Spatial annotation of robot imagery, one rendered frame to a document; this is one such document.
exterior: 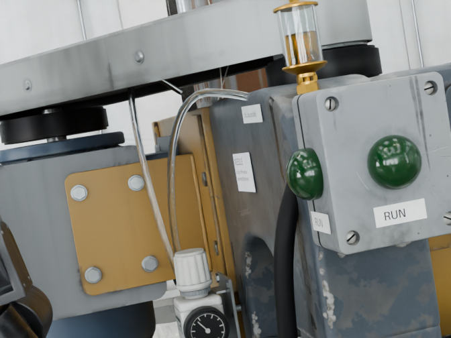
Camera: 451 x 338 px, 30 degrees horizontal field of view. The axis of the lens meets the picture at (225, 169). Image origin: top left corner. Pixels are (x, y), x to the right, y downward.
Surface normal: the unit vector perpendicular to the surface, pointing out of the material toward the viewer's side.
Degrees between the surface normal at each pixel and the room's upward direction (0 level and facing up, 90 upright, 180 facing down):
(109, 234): 90
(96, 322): 91
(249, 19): 90
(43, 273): 90
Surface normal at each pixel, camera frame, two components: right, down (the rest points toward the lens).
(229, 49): -0.62, 0.15
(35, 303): 0.72, -0.70
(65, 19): 0.22, 0.02
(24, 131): -0.32, 0.11
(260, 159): -0.96, 0.17
